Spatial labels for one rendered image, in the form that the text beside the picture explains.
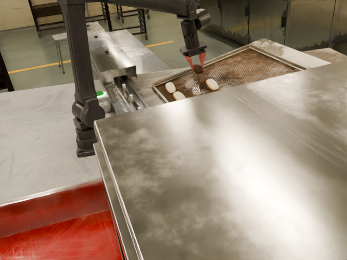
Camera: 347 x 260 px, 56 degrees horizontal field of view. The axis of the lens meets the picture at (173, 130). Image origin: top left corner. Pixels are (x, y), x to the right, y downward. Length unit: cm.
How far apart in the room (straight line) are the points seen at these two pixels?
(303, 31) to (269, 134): 367
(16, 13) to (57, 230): 744
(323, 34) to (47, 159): 345
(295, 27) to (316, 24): 28
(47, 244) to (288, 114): 72
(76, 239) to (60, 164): 36
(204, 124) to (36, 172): 94
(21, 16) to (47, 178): 719
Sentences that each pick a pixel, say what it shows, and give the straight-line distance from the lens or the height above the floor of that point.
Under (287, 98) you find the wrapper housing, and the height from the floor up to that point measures 130.
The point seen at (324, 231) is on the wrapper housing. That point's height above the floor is 130.
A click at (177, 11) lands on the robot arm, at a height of 121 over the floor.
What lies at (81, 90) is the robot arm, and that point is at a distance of 109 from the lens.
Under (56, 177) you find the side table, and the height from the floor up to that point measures 82.
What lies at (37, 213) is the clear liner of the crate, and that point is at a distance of 91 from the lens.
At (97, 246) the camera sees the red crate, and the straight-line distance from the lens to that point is 84.
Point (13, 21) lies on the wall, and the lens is 820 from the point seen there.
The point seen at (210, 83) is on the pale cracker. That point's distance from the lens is 130.
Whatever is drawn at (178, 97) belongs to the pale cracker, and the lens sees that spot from 126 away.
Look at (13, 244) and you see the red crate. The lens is 93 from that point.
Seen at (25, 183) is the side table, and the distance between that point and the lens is 113.
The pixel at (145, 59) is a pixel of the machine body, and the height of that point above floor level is 82.
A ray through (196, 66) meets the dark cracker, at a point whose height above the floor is 96.
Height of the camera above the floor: 143
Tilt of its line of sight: 30 degrees down
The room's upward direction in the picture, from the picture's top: 6 degrees counter-clockwise
